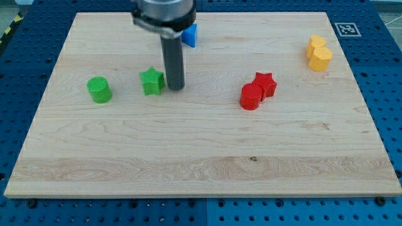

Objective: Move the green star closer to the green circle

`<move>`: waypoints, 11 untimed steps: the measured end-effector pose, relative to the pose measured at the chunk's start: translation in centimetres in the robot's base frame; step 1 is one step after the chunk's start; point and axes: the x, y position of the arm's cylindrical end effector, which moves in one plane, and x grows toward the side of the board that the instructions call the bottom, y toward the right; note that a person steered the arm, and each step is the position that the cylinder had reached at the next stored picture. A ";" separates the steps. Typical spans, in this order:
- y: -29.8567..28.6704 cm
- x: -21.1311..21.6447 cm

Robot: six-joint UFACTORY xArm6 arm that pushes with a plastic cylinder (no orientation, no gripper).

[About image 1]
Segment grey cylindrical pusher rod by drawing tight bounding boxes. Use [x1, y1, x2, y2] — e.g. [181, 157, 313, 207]
[160, 36, 185, 91]

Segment green star block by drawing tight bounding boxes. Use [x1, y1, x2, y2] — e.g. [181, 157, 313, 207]
[139, 67, 165, 95]

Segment red star block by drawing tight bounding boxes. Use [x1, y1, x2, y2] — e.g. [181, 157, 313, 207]
[253, 72, 277, 102]

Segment blue triangle block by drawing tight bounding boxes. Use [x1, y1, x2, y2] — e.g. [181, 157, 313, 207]
[182, 23, 197, 48]

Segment green cylinder block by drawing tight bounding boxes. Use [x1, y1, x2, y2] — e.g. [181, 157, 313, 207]
[87, 77, 112, 104]

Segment red cylinder block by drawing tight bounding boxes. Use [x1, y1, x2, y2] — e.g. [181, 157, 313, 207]
[239, 83, 263, 110]

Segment yellow heart block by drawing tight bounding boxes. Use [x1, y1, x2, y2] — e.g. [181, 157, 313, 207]
[306, 35, 327, 59]

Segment yellow pentagon block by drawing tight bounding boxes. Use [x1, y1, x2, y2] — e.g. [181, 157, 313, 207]
[308, 46, 333, 72]

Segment light wooden board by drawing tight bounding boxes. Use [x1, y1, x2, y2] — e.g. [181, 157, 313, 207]
[4, 12, 401, 199]

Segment white fiducial marker tag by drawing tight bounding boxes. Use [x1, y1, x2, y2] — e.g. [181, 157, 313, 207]
[334, 22, 361, 37]

